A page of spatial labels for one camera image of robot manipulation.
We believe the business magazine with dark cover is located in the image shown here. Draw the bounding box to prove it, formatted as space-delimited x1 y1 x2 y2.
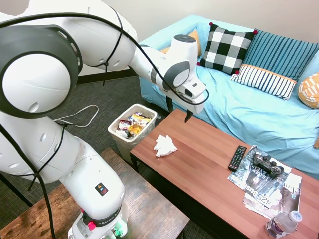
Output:
227 145 293 209

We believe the magazine with white cover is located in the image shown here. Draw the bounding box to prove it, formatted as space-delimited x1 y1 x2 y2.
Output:
244 172 303 220

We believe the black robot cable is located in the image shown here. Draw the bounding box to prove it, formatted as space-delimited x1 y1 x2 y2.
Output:
0 12 209 239

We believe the navy white striped pillow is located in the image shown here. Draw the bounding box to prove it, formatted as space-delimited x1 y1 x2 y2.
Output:
229 64 298 101

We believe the reddish wooden coffee table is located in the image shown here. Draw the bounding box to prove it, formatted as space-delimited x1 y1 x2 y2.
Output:
130 108 319 239

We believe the teal striped pillow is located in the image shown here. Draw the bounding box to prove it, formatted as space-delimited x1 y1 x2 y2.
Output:
242 29 319 81

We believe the white floor cable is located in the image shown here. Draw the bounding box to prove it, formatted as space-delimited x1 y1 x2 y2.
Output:
53 104 100 128

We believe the white trash bin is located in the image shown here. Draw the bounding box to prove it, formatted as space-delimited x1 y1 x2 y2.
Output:
107 103 159 165

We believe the crumpled white tissue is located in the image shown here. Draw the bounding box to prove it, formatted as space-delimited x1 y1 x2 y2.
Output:
153 134 178 158

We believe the rustic brown wooden table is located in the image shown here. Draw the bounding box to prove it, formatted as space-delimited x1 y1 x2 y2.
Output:
0 147 190 239

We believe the orange white patterned pillow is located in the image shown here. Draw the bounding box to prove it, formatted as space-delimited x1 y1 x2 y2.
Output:
298 72 319 109

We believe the black remote control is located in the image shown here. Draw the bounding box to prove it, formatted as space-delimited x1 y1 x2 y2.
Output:
228 145 248 172

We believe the black game controller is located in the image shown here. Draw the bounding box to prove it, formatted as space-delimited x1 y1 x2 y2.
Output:
251 153 285 178

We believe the sofa with blue cover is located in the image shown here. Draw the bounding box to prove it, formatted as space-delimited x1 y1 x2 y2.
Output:
139 14 319 181

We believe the snack wrappers trash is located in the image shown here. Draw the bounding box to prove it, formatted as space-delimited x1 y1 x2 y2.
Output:
115 112 152 138

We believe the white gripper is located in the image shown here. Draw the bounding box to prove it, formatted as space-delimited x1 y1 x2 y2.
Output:
166 76 207 123

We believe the clear plastic water bottle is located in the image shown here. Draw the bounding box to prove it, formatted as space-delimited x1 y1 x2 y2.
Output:
264 210 303 239

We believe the black white checkered pillow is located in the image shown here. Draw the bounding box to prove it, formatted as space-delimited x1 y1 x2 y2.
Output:
196 22 258 75

